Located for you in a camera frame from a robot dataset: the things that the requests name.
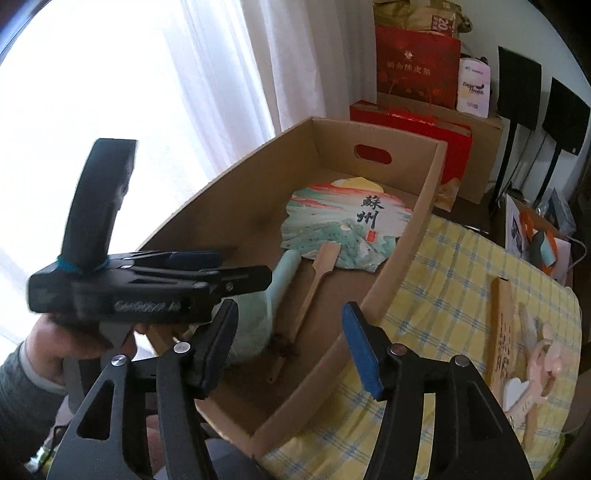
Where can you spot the white heart-shaped card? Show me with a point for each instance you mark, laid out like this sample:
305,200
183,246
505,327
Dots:
516,392

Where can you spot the yellow checked tablecloth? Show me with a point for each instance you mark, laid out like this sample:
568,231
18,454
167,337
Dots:
438,286

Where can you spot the white pink carton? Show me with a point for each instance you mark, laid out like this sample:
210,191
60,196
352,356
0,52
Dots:
473,87

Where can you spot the orange teal gadget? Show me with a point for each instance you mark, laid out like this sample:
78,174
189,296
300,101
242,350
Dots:
540,244

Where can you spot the white paper bag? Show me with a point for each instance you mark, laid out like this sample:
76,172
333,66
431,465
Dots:
515,230

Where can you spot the blue rubber band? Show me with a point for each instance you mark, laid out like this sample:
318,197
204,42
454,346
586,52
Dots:
78,267

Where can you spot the white curtain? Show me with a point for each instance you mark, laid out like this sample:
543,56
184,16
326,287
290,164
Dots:
207,69

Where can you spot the brown cardboard box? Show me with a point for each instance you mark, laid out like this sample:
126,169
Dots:
485,152

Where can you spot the black speaker stand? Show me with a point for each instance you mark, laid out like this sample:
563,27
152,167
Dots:
505,161
549,170

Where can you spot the red gift box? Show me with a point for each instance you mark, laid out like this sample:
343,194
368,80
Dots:
415,129

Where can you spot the large cardboard box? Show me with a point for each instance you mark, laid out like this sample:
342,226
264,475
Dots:
240,198

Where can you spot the pink handheld fan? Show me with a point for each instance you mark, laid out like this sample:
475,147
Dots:
549,360

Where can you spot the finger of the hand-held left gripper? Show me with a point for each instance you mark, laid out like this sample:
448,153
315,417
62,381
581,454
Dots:
194,260
240,279

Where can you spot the gold bag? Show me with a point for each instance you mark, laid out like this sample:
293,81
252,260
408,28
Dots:
415,14

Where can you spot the person's left hand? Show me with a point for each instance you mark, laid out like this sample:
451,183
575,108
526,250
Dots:
69,341

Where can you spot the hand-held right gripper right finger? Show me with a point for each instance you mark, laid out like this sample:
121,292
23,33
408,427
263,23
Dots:
364,355

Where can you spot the grey device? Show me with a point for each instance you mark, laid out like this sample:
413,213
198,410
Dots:
561,207

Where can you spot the person's left forearm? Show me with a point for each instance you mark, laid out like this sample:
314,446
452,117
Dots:
23,397

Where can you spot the red gift bag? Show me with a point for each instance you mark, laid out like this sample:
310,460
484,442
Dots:
415,69

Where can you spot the teal folding fan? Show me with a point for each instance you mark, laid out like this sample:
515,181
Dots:
256,323

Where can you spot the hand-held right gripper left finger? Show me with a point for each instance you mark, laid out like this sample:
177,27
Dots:
217,350

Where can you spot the long wooden strip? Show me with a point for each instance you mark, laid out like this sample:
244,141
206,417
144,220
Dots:
505,323

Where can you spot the beige packet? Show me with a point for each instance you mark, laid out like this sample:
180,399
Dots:
447,196

